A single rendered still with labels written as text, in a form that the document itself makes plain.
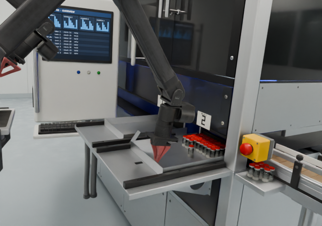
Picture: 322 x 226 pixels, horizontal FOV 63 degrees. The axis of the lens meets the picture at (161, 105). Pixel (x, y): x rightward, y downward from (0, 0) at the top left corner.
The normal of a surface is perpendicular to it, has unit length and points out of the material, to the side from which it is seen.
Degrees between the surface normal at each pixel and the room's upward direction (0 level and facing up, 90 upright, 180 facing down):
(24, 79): 90
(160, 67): 94
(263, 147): 90
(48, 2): 96
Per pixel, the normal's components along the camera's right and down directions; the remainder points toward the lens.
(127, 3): 0.48, 0.46
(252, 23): -0.87, 0.05
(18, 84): 0.50, 0.23
